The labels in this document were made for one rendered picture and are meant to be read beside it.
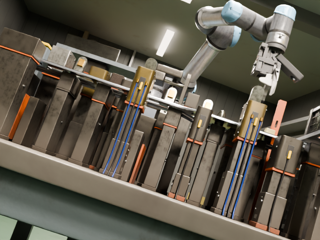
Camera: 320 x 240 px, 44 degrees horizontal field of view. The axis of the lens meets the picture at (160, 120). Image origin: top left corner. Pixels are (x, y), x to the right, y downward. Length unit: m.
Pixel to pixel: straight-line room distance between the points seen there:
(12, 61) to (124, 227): 0.76
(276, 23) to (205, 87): 6.69
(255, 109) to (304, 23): 3.71
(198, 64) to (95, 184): 1.41
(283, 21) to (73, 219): 1.04
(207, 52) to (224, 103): 6.22
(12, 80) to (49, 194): 0.64
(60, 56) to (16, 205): 0.98
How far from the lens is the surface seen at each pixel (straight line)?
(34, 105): 1.44
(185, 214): 0.71
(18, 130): 1.44
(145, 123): 1.57
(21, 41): 1.35
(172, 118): 1.36
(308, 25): 4.92
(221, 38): 1.92
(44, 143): 1.41
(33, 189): 0.75
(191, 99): 1.63
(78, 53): 1.80
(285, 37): 1.48
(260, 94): 1.30
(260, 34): 1.58
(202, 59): 2.01
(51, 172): 0.70
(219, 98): 8.18
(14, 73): 1.33
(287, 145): 1.23
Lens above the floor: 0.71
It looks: 9 degrees up
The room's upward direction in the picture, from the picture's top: 19 degrees clockwise
